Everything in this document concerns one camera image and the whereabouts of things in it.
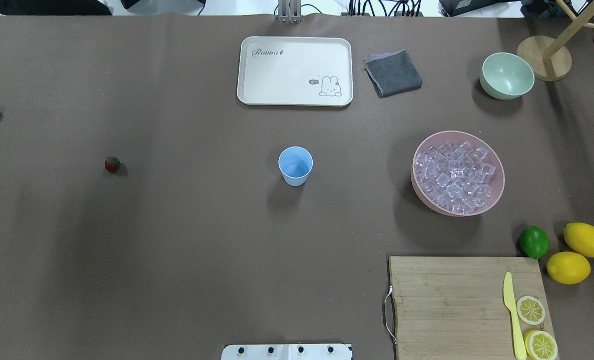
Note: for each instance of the blue plastic cup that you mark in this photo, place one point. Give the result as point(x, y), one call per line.
point(295, 164)

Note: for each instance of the pink bowl of ice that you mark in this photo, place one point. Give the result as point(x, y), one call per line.
point(457, 174)

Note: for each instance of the cream rabbit tray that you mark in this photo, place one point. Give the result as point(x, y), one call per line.
point(292, 71)

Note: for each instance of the yellow lemon near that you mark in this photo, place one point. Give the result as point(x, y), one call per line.
point(568, 267)

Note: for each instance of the grey folded cloth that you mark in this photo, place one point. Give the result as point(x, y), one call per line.
point(393, 73)

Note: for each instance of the lemon slice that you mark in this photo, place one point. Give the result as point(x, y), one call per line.
point(541, 345)
point(531, 310)

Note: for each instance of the wooden cup stand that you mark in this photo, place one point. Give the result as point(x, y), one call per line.
point(547, 57)

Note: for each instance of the yellow lemon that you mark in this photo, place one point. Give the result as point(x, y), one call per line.
point(580, 238)
point(568, 267)

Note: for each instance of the wooden cutting board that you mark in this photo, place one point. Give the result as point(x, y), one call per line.
point(451, 307)

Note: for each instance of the green lime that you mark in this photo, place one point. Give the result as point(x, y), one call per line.
point(533, 242)

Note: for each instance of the mint green bowl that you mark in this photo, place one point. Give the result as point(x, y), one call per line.
point(505, 76)

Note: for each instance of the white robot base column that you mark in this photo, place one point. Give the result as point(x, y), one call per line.
point(294, 351)

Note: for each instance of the yellow plastic knife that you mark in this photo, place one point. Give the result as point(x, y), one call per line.
point(509, 302)

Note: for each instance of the lemon slice upper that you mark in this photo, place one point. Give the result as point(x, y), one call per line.
point(531, 310)

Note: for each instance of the yellow lemon far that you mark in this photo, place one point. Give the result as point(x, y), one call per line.
point(580, 238)

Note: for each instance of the red strawberry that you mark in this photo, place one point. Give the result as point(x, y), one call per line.
point(112, 164)

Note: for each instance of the lemon slice lower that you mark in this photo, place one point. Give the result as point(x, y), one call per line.
point(541, 345)

